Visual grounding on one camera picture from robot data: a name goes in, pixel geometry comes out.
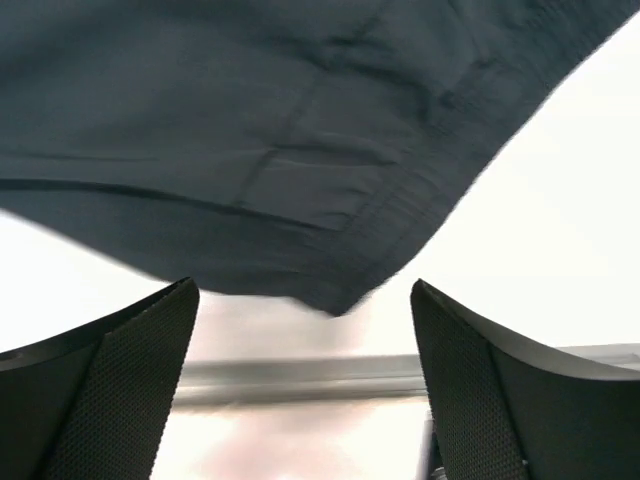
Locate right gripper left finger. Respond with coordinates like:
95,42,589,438
1,278,199,480

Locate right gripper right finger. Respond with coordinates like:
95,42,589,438
410,281,639,480

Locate dark navy sport shorts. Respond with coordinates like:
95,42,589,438
1,0,639,316

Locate front aluminium rail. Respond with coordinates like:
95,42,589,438
172,344,640,409

